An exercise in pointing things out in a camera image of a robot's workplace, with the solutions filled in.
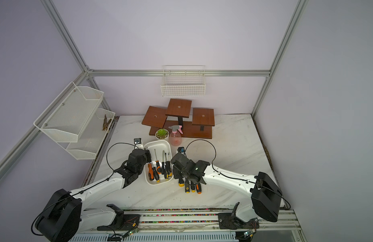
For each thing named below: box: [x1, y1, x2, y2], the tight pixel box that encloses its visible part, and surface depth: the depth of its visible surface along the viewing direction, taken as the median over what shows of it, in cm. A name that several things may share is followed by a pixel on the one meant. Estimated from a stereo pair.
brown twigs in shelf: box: [101, 114, 112, 131], surface depth 100 cm
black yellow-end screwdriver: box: [165, 152, 173, 179], surface depth 89 cm
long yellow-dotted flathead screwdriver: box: [184, 180, 191, 194], surface depth 85 cm
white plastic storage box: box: [143, 139, 174, 186], surface depth 90 cm
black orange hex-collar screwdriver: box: [195, 182, 203, 195], surface depth 84 cm
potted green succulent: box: [155, 128, 170, 141], surface depth 100 cm
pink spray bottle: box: [168, 125, 184, 147], surface depth 98 cm
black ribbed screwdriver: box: [161, 150, 165, 175], surface depth 91 cm
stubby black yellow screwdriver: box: [178, 177, 185, 188], surface depth 86 cm
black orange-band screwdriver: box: [154, 148, 162, 175], surface depth 90 cm
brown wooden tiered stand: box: [141, 98, 215, 140], surface depth 100 cm
